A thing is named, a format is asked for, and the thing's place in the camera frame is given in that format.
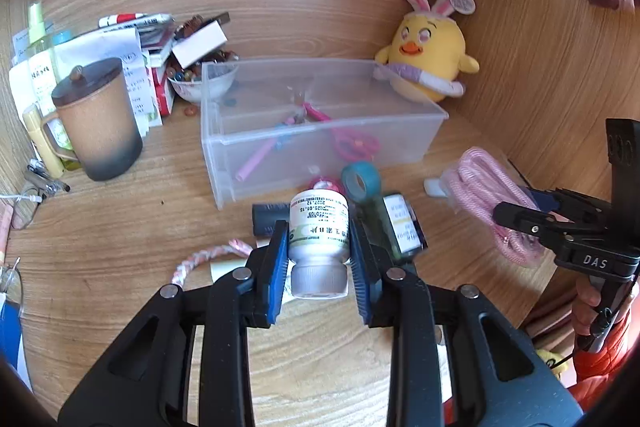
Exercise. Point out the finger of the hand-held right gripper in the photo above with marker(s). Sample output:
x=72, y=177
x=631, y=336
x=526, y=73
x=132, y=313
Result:
x=520, y=217
x=575, y=204

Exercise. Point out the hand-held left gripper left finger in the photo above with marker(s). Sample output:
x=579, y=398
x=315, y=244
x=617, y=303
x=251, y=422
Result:
x=280, y=267

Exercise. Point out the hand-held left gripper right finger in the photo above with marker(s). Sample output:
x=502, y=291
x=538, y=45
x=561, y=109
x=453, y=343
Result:
x=361, y=277

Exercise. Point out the dark cylindrical tube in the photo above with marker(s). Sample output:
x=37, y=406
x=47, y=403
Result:
x=265, y=219

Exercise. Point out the white medicine bottle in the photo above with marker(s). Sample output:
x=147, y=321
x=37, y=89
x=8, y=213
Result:
x=317, y=227

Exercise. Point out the dark green labelled bottle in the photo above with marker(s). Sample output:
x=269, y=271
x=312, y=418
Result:
x=400, y=222

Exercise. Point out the teal tape roll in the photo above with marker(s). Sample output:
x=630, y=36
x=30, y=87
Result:
x=350, y=172

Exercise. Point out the clear plastic bin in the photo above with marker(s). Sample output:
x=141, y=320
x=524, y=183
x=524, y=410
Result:
x=225, y=157

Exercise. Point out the person's right forearm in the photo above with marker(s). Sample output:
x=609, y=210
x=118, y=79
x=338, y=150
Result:
x=605, y=367

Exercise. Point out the person's right hand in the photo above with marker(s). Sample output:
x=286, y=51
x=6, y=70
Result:
x=585, y=307

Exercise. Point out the white plug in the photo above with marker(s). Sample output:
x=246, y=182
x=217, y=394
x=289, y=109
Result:
x=435, y=188

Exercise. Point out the pink pen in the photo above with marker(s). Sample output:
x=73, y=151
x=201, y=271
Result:
x=252, y=162

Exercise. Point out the pink plastic clip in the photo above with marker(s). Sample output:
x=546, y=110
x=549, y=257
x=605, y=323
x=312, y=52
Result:
x=310, y=113

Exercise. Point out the yellow chick plush toy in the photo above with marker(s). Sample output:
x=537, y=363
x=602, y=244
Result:
x=430, y=52

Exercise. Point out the white bowl of beads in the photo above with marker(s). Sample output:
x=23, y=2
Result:
x=200, y=89

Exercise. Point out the brown mug with lid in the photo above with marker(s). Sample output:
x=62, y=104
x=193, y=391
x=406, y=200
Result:
x=97, y=122

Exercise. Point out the white rectangular box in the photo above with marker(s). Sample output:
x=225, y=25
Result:
x=197, y=44

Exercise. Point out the eyeglasses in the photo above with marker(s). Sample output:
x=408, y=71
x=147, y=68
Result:
x=10, y=282

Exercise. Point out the pale yellow cup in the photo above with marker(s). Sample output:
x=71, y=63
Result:
x=40, y=142

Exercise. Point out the blue white booklet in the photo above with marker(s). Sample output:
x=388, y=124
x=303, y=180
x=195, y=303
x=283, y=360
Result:
x=10, y=342

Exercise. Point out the red white marker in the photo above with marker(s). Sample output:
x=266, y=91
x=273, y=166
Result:
x=130, y=18

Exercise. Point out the yellow-green spray bottle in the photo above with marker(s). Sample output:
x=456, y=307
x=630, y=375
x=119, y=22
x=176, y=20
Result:
x=37, y=52

